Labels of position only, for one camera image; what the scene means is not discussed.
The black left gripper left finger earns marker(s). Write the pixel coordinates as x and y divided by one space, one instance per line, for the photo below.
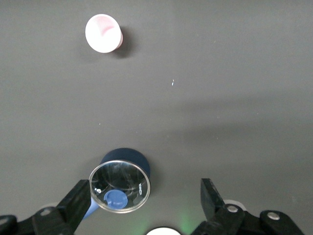
71 208

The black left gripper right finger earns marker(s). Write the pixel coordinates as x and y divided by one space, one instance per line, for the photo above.
215 210

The pink plastic cup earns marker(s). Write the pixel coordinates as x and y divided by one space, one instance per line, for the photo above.
102 36

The glass lid with blue knob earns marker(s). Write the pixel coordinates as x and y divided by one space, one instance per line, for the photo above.
117 178

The dark blue saucepan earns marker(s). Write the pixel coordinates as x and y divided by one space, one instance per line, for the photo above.
133 156

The dark grey table mat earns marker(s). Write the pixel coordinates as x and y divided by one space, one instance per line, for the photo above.
220 73

